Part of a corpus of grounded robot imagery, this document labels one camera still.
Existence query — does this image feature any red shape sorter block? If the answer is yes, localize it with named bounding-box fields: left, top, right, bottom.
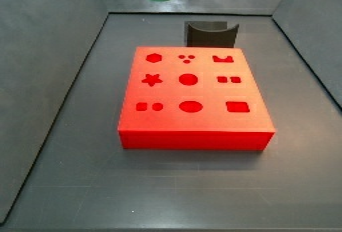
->
left=117, top=47, right=275, bottom=151

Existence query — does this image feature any dark grey curved holder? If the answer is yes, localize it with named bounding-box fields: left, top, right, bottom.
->
left=184, top=21, right=239, bottom=48

